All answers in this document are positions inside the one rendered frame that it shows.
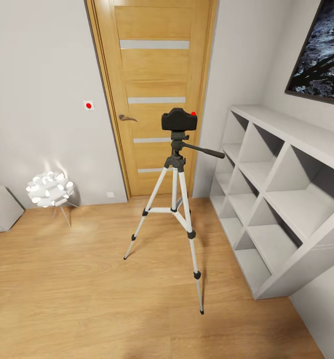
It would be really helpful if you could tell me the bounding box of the digital camera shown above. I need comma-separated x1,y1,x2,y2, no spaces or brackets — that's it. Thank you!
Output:
162,107,197,132

